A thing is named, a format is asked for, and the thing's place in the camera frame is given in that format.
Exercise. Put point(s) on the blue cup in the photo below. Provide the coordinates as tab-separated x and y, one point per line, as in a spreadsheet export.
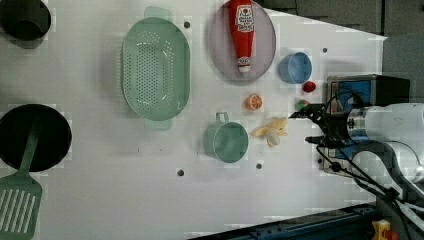
295	68

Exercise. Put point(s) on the green mug with handle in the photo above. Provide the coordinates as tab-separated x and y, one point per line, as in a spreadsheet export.
224	140

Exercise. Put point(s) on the black round pan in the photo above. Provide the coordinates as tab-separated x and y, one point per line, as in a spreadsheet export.
54	140

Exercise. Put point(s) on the blue table frame rail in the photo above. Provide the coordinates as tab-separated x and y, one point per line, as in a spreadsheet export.
350	223

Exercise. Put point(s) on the red ketchup bottle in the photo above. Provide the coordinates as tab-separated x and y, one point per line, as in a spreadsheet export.
241	23

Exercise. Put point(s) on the green slotted spatula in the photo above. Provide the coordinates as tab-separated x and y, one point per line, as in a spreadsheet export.
21	195

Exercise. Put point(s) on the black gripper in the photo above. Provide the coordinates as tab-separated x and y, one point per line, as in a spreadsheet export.
333	126

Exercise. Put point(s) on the orange slice toy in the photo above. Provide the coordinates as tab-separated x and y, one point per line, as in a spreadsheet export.
253	102

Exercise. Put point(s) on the red tomato toy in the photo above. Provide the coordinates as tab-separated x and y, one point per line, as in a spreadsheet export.
309	87

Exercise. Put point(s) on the yellow peeled banana toy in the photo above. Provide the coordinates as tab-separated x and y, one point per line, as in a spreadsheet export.
272	131

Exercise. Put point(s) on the black toaster oven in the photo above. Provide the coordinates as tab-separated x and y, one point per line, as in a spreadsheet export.
351	95

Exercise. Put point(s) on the yellow emergency stop button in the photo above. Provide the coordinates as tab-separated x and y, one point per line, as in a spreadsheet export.
383	231

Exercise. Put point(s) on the green perforated colander basket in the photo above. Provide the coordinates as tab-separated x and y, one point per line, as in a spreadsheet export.
155	69

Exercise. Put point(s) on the grey round plate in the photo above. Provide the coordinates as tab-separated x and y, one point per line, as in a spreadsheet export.
223	50

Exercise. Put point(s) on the strawberry toy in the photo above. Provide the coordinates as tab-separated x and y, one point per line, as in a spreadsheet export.
301	104

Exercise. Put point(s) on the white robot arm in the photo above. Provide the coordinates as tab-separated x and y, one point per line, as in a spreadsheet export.
382	144

